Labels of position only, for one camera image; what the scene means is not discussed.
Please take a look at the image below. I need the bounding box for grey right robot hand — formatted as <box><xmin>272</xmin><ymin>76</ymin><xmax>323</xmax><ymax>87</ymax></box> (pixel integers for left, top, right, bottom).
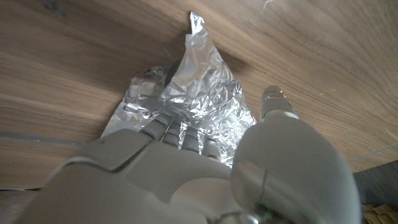
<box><xmin>15</xmin><ymin>85</ymin><xmax>363</xmax><ymax>224</ymax></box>

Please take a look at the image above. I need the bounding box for aluminum foil sheet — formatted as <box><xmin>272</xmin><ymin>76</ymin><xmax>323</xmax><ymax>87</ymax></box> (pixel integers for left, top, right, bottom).
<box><xmin>101</xmin><ymin>11</ymin><xmax>257</xmax><ymax>169</ymax></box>

